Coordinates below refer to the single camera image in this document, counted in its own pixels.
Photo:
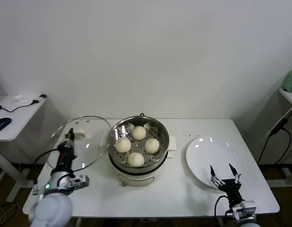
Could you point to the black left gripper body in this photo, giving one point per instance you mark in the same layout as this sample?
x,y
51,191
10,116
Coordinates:
x,y
66,156

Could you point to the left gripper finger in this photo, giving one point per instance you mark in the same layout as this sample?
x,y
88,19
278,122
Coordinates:
x,y
66,142
71,136

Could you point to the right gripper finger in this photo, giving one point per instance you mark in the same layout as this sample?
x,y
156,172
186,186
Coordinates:
x,y
237,177
215,178

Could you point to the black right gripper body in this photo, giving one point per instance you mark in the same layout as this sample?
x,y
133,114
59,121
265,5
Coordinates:
x,y
232,190

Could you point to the round glass pot lid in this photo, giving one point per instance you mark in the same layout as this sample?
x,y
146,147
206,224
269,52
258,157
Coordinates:
x,y
89,151

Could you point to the white steamed baozi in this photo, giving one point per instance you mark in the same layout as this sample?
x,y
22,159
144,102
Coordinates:
x,y
135,159
152,145
139,133
123,145

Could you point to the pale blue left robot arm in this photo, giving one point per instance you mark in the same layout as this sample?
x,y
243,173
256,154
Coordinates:
x,y
51,208

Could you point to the stainless steel steamer basket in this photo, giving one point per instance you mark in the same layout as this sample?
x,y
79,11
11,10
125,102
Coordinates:
x,y
163,139

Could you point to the white round plate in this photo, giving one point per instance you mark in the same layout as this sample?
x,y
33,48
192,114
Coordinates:
x,y
202,160

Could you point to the small black plug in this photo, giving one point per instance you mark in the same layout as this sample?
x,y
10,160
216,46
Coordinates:
x,y
42,96

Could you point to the white side desk with mouse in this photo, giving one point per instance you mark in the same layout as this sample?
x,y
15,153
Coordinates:
x,y
16,125

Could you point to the small white crumpled object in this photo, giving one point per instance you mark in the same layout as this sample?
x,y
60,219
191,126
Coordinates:
x,y
18,97

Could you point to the blue computer mouse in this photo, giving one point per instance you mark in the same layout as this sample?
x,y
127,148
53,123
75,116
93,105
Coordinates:
x,y
2,123

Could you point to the white electric cooker base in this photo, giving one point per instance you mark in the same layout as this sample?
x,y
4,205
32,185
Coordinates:
x,y
136,179

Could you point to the mint green appliance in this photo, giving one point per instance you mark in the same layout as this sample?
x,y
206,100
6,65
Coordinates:
x,y
291,81

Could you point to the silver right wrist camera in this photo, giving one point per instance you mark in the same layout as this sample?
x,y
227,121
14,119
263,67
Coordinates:
x,y
245,209

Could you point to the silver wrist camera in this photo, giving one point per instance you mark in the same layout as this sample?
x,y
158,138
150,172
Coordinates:
x,y
245,209
79,182

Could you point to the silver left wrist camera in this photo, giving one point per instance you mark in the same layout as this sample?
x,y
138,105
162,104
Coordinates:
x,y
79,182

